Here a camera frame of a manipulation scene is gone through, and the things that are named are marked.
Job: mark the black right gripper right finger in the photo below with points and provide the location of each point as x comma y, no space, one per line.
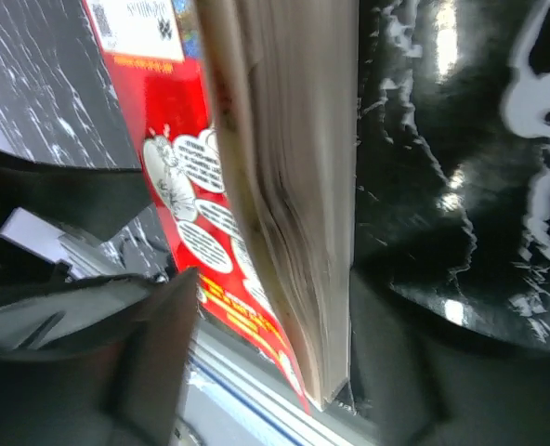
422,380

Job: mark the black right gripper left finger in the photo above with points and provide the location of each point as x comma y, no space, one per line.
98,361

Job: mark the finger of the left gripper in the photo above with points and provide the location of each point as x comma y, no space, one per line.
93,202

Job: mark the red 13-storey treehouse book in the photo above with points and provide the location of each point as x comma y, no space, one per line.
242,114

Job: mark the black marble pattern mat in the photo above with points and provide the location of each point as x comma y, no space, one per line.
453,143

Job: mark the aluminium mounting rail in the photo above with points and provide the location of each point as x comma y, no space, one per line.
234,395

